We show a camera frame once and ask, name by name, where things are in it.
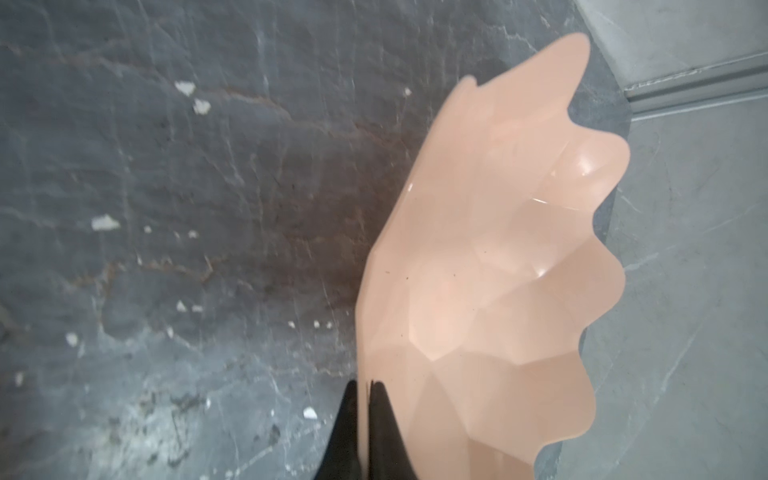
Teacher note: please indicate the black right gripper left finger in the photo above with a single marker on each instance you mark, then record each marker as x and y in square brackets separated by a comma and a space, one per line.
[341, 457]

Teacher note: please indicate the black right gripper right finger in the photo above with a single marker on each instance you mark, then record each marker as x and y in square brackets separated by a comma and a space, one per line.
[387, 455]

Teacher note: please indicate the pink scalloped plastic bowl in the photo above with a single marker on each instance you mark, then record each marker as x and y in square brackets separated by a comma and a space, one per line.
[487, 272]

